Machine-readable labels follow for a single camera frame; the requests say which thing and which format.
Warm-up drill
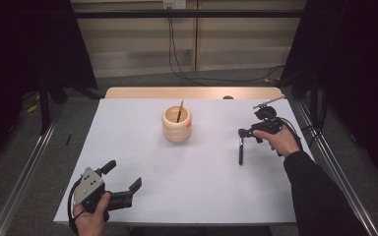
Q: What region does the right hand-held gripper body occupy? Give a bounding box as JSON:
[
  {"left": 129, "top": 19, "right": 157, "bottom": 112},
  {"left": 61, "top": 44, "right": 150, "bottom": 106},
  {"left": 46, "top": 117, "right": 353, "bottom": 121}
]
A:
[{"left": 251, "top": 95, "right": 286, "bottom": 136}]

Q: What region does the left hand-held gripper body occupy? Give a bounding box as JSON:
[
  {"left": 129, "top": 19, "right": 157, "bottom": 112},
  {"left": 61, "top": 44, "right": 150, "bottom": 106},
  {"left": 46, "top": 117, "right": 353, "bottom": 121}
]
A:
[{"left": 73, "top": 166, "right": 134, "bottom": 223}]

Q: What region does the black makeup brush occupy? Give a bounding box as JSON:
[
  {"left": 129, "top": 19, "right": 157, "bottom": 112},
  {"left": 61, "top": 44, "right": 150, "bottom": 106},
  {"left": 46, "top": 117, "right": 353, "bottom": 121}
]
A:
[{"left": 237, "top": 128, "right": 246, "bottom": 166}]

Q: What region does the ribbed wooden cup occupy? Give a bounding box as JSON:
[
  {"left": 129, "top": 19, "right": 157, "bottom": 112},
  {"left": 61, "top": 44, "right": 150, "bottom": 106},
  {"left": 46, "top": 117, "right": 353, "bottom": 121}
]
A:
[{"left": 160, "top": 105, "right": 193, "bottom": 144}]

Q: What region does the dark pencil with orange end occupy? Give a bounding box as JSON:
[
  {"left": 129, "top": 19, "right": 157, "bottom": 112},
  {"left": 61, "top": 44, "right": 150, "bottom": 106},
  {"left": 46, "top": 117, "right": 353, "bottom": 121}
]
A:
[{"left": 176, "top": 99, "right": 185, "bottom": 124}]

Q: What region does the person's right hand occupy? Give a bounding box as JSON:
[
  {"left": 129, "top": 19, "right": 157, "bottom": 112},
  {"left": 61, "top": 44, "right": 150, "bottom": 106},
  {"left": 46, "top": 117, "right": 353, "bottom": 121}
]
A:
[{"left": 252, "top": 126, "right": 301, "bottom": 160}]

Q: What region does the person's left hand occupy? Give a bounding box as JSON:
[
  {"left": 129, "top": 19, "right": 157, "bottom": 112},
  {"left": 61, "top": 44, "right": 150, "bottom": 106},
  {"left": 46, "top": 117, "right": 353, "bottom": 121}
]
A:
[{"left": 73, "top": 192, "right": 112, "bottom": 236}]

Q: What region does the white table sheet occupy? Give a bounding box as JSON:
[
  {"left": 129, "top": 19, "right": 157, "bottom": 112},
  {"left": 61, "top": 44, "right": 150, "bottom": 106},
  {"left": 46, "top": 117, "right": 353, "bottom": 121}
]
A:
[{"left": 52, "top": 97, "right": 314, "bottom": 227}]

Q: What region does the wooden table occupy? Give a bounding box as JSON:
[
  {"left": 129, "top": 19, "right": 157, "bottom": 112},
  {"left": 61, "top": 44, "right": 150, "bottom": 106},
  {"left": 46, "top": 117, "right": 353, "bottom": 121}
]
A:
[{"left": 103, "top": 86, "right": 284, "bottom": 100}]

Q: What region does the yellow floor item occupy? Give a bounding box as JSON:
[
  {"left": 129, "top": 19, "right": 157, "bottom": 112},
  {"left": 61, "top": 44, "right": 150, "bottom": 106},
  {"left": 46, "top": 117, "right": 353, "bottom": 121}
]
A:
[{"left": 26, "top": 101, "right": 42, "bottom": 114}]

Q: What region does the dark curtain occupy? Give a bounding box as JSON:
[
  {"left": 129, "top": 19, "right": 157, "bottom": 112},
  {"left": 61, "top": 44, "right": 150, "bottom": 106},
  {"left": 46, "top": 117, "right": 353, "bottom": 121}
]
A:
[
  {"left": 280, "top": 0, "right": 378, "bottom": 188},
  {"left": 0, "top": 0, "right": 97, "bottom": 171}
]

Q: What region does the black horizontal bar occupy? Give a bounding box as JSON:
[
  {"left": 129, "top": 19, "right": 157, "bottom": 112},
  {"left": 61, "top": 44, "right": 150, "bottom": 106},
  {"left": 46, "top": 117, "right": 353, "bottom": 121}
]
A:
[{"left": 73, "top": 9, "right": 306, "bottom": 19}]

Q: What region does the left hand-held gripper cable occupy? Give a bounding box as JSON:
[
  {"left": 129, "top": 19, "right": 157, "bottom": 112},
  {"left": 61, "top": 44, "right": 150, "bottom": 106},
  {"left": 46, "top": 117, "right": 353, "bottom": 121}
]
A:
[{"left": 67, "top": 180, "right": 82, "bottom": 235}]

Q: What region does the black wall cable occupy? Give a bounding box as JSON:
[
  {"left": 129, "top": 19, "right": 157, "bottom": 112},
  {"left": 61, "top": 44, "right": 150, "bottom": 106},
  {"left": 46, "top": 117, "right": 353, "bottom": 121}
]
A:
[
  {"left": 167, "top": 17, "right": 211, "bottom": 87},
  {"left": 170, "top": 17, "right": 286, "bottom": 83}
]

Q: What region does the aluminium floor rail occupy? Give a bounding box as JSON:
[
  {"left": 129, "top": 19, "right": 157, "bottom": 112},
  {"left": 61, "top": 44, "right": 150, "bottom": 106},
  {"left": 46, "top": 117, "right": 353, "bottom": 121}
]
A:
[
  {"left": 294, "top": 99, "right": 378, "bottom": 236},
  {"left": 0, "top": 104, "right": 65, "bottom": 236}
]

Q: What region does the black stand post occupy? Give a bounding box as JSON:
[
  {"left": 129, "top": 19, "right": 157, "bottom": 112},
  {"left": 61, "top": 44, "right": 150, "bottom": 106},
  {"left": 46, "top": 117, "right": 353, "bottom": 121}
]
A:
[{"left": 38, "top": 77, "right": 52, "bottom": 136}]

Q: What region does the white wall socket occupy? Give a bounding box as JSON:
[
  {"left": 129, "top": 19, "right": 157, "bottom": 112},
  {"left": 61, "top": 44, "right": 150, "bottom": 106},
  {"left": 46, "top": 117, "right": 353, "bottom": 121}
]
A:
[{"left": 162, "top": 0, "right": 187, "bottom": 10}]

